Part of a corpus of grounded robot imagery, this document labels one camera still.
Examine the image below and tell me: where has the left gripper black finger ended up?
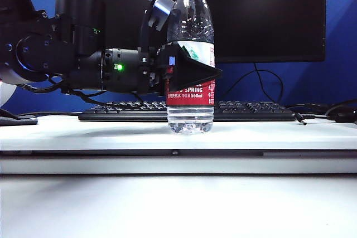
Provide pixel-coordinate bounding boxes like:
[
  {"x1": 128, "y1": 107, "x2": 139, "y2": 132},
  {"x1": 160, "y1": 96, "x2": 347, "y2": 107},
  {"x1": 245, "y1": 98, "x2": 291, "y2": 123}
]
[{"x1": 168, "y1": 41, "x2": 224, "y2": 92}]

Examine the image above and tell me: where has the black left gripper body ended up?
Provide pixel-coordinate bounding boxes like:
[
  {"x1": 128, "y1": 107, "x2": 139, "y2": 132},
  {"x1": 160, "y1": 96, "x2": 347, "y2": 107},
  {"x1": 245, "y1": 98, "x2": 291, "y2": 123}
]
[{"x1": 138, "y1": 41, "x2": 177, "y2": 96}]

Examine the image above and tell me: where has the clear plastic water bottle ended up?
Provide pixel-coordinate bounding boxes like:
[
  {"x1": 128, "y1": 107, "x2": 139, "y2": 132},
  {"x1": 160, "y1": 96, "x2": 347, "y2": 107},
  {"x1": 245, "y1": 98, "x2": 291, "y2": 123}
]
[{"x1": 166, "y1": 0, "x2": 216, "y2": 135}]

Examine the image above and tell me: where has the black computer monitor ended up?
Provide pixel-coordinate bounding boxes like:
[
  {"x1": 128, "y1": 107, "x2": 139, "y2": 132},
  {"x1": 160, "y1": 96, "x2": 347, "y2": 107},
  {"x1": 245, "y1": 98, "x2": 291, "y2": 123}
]
[{"x1": 69, "y1": 0, "x2": 327, "y2": 64}]

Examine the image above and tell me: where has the black computer keyboard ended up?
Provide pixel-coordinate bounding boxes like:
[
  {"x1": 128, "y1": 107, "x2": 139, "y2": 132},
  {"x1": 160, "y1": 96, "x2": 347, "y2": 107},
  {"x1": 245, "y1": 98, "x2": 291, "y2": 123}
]
[{"x1": 78, "y1": 101, "x2": 296, "y2": 123}]

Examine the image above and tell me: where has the blue office partition panel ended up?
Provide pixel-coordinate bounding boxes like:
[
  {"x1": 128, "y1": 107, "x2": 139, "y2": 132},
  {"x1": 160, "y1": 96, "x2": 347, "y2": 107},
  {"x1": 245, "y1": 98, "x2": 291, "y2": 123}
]
[{"x1": 0, "y1": 0, "x2": 357, "y2": 116}]

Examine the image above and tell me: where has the white rounded plastic stand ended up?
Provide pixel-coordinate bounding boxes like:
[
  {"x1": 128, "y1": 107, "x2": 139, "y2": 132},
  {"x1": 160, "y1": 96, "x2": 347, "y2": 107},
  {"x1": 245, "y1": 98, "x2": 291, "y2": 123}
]
[{"x1": 0, "y1": 80, "x2": 17, "y2": 108}]

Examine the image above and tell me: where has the black Logitech computer mouse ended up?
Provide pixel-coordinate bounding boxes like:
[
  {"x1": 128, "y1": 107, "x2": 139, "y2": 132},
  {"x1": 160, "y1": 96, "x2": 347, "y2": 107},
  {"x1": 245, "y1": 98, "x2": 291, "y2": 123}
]
[{"x1": 333, "y1": 111, "x2": 357, "y2": 124}]

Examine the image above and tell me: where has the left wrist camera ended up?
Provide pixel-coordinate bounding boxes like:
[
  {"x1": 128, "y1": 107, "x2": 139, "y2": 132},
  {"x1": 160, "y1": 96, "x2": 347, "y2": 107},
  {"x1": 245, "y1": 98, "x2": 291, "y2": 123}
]
[{"x1": 141, "y1": 0, "x2": 175, "y2": 54}]

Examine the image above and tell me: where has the thin black monitor cable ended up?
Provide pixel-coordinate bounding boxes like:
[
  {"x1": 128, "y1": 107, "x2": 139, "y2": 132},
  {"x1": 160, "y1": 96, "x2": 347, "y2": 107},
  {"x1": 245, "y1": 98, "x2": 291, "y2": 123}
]
[{"x1": 222, "y1": 64, "x2": 284, "y2": 104}]

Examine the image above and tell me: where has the black keyboard cable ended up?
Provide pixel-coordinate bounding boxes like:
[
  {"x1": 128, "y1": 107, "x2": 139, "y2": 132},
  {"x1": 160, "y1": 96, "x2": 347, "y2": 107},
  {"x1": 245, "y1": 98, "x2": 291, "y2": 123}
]
[{"x1": 16, "y1": 111, "x2": 82, "y2": 119}]

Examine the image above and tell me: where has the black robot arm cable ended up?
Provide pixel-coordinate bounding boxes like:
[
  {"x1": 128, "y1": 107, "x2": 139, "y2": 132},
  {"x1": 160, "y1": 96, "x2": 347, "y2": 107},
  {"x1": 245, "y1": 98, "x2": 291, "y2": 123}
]
[{"x1": 16, "y1": 73, "x2": 146, "y2": 104}]

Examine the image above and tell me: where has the black barrel plug cable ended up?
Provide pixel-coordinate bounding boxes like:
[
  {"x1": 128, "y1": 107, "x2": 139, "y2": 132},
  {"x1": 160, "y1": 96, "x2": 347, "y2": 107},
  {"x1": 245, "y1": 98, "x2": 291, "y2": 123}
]
[{"x1": 292, "y1": 112, "x2": 330, "y2": 127}]

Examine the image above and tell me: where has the thick black power cable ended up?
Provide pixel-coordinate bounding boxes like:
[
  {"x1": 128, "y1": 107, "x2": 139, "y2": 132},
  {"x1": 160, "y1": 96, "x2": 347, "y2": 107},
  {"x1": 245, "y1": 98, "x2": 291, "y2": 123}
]
[
  {"x1": 325, "y1": 99, "x2": 357, "y2": 119},
  {"x1": 286, "y1": 103, "x2": 331, "y2": 110}
]

